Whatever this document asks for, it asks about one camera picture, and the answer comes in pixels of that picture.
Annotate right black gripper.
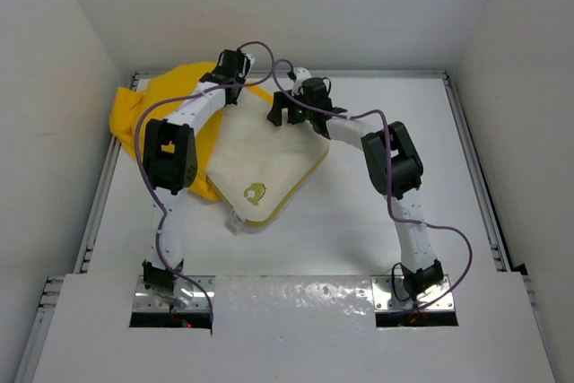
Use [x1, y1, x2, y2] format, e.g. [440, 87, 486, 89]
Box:
[269, 89, 315, 126]

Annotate cream pillow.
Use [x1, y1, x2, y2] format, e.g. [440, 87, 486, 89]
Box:
[198, 87, 329, 228]

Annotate yellow pillowcase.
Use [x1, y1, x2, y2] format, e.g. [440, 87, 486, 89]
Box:
[109, 61, 274, 205]

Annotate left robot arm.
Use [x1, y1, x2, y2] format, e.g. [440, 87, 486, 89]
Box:
[135, 48, 255, 304]

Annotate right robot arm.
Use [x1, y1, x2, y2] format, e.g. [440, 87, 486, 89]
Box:
[267, 77, 443, 302]

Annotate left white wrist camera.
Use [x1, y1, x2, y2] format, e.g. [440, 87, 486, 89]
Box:
[242, 53, 256, 80]

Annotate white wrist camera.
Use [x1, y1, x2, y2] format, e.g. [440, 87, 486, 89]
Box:
[242, 53, 256, 80]
[287, 67, 312, 98]

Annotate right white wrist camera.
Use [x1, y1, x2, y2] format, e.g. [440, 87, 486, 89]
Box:
[287, 67, 312, 98]

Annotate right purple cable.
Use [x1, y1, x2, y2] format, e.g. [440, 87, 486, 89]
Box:
[274, 58, 473, 312]

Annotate purple cable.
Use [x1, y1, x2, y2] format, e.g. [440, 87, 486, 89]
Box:
[134, 40, 275, 326]
[274, 58, 473, 312]

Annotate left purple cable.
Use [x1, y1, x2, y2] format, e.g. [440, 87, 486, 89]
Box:
[134, 40, 275, 326]

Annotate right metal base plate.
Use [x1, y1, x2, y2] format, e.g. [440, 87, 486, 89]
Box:
[371, 275, 456, 313]

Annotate metal base plate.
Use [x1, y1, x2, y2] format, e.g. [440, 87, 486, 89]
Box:
[132, 275, 214, 313]
[371, 275, 456, 313]

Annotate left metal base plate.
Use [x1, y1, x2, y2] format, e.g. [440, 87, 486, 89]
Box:
[132, 275, 214, 313]

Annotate aluminium table frame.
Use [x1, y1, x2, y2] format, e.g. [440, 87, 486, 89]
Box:
[22, 71, 552, 382]

